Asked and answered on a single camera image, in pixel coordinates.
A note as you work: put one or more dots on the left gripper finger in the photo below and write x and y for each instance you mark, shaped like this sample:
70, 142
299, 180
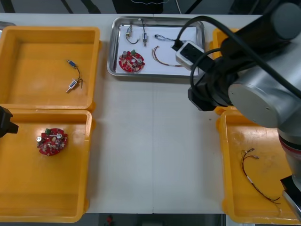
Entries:
5, 116
10, 130

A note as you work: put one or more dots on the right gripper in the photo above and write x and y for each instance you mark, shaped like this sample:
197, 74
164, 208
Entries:
211, 94

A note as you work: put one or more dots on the round red circuit board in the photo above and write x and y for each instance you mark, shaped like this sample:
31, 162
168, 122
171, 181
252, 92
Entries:
130, 63
51, 143

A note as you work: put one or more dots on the steel tray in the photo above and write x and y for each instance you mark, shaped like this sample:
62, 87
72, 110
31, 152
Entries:
112, 47

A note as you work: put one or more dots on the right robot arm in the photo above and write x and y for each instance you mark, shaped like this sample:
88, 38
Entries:
258, 99

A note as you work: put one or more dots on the yellow-orange plastic bin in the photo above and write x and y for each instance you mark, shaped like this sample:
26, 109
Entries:
35, 183
217, 37
47, 37
258, 141

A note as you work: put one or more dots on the white paper sheet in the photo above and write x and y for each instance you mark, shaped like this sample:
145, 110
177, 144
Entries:
150, 67

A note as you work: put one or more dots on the metal solenoid with blue label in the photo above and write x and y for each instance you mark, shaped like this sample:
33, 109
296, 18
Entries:
73, 83
71, 63

